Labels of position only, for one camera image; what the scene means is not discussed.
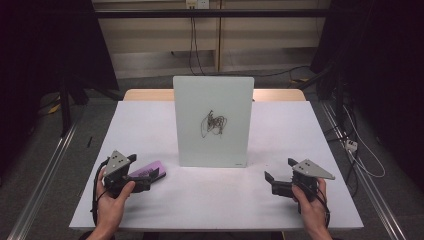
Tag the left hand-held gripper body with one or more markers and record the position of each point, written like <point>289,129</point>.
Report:
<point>116,164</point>

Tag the white power adapter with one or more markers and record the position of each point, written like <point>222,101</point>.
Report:
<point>351,145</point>

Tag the white whiteboard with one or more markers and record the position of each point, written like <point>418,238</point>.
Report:
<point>213,100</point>

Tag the person's right hand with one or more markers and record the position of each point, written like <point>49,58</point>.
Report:
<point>311,210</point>

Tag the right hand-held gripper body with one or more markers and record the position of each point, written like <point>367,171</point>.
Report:
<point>308,173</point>

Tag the person's left hand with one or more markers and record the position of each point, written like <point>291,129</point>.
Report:
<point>111,206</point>

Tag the black horizontal metal bar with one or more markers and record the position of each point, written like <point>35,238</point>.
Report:
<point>213,13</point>

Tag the black marker pen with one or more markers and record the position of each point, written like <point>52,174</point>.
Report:
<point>89,142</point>

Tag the dark curtain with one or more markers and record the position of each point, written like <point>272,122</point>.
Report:
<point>383,66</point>
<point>43,50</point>

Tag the white wall socket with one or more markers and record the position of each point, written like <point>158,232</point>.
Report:
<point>197,3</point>

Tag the black metal stand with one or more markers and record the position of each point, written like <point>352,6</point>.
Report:
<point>339,96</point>
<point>65,106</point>

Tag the purple whiteboard eraser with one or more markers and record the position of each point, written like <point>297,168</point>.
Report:
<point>151,168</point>

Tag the aluminium floor rail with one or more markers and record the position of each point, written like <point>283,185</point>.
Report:
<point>43,173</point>
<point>376,196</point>

